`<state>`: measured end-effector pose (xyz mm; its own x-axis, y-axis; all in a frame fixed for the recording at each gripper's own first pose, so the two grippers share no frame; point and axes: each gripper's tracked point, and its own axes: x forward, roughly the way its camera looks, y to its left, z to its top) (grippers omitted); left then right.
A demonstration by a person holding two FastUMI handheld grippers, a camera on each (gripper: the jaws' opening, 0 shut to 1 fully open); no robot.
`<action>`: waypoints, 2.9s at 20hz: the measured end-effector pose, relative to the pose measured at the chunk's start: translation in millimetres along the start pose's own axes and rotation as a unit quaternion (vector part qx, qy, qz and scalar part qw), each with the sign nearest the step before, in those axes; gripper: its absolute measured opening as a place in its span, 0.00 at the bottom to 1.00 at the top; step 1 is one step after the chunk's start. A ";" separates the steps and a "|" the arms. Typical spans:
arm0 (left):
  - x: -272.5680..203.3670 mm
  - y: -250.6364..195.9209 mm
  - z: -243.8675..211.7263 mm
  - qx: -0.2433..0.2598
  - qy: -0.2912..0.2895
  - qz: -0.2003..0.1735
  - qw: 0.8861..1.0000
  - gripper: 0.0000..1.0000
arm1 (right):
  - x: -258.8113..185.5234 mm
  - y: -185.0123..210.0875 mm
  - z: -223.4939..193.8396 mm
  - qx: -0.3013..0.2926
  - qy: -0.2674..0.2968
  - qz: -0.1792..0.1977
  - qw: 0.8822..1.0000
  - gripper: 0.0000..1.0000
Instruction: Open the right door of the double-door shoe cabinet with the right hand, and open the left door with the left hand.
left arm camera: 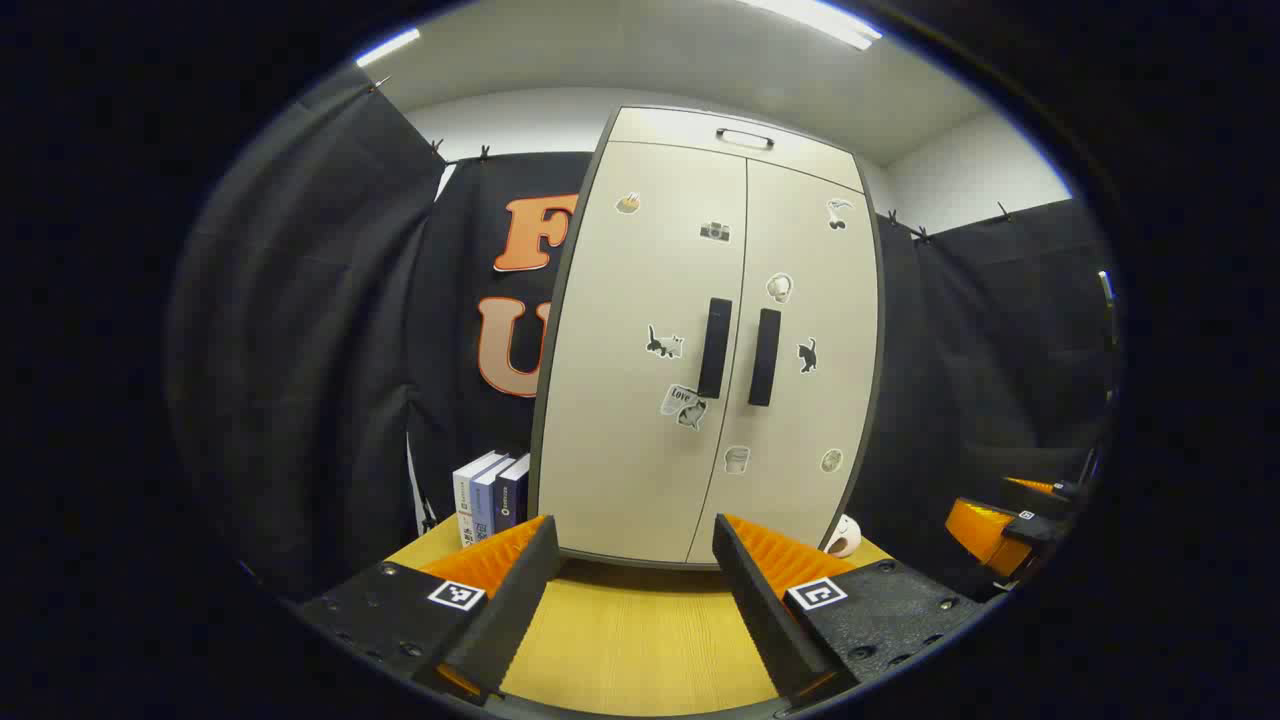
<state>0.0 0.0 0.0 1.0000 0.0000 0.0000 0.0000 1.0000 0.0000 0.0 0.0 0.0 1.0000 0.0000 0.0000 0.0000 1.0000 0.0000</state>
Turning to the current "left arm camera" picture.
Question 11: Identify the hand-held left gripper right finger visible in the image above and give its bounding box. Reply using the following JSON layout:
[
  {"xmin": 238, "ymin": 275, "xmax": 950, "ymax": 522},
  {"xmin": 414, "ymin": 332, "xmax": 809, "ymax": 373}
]
[{"xmin": 712, "ymin": 512, "xmax": 986, "ymax": 706}]

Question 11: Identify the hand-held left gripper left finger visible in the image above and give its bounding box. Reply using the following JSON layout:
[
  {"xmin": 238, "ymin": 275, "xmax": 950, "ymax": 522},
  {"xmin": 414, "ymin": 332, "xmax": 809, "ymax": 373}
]
[{"xmin": 300, "ymin": 515, "xmax": 563, "ymax": 706}]

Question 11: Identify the beige door with headphone sticker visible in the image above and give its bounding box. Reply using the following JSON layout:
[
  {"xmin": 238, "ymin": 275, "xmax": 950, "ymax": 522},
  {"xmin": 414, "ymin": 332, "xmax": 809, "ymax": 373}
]
[{"xmin": 688, "ymin": 160, "xmax": 881, "ymax": 566}]

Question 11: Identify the beige door with camera sticker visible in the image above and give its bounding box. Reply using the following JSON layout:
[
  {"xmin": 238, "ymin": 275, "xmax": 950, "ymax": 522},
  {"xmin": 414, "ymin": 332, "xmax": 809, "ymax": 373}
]
[{"xmin": 537, "ymin": 140, "xmax": 749, "ymax": 563}]

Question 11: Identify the beige double-door shoe cabinet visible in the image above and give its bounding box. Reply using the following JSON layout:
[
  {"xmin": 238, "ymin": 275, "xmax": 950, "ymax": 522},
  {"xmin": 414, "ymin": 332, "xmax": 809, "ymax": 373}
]
[{"xmin": 527, "ymin": 105, "xmax": 886, "ymax": 571}]

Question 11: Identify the light blue book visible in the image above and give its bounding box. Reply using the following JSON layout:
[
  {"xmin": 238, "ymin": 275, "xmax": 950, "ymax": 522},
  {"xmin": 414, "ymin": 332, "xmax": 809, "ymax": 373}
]
[{"xmin": 470, "ymin": 457, "xmax": 521, "ymax": 546}]

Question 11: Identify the dark navy book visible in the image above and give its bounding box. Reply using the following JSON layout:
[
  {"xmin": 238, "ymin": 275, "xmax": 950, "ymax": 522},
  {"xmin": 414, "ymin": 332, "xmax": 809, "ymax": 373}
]
[{"xmin": 493, "ymin": 455, "xmax": 531, "ymax": 536}]

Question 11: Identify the black backdrop cloth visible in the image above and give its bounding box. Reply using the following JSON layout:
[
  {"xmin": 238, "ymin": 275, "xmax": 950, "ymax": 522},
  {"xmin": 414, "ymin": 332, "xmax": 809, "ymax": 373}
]
[{"xmin": 165, "ymin": 65, "xmax": 1121, "ymax": 601}]

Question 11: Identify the ceiling light strip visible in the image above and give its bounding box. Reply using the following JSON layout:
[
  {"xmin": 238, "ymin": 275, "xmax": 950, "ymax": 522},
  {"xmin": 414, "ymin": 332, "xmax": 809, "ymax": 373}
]
[
  {"xmin": 355, "ymin": 28, "xmax": 423, "ymax": 69},
  {"xmin": 740, "ymin": 0, "xmax": 886, "ymax": 51}
]

